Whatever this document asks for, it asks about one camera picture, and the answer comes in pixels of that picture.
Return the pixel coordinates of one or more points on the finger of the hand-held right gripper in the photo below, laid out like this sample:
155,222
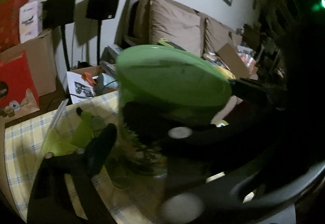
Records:
259,93
152,122

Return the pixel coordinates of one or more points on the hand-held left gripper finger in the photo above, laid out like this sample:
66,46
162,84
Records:
100,148

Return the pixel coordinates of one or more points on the green zip bag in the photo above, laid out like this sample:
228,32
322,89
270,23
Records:
61,145

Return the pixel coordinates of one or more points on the green snack canister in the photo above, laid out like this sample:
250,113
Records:
165,79

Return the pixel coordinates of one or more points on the cardboard piece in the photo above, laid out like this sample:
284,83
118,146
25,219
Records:
233,59

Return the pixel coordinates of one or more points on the floor box with printed sheet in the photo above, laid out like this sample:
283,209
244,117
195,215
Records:
81,84

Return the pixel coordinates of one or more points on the small brown sofa cushion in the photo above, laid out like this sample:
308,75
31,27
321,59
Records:
221,36

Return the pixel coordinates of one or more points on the yellow checkered tablecloth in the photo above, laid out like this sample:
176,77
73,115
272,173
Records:
22,142

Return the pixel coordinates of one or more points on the green black portable radio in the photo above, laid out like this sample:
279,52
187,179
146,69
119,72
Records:
170,44

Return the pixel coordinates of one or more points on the brown sofa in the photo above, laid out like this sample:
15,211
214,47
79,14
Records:
137,23

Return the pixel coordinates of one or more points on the large brown sofa cushion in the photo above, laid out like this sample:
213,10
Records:
175,23

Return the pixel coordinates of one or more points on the large closed cardboard box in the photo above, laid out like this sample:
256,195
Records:
40,61

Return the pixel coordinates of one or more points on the red gift bag black oval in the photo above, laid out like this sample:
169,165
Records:
17,79

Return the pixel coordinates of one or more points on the black speaker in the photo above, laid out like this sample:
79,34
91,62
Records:
62,3
102,2

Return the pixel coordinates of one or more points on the white pink carton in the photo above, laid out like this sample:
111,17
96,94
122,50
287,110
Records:
31,22

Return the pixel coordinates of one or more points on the red patterned gift bag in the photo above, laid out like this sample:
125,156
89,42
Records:
12,23

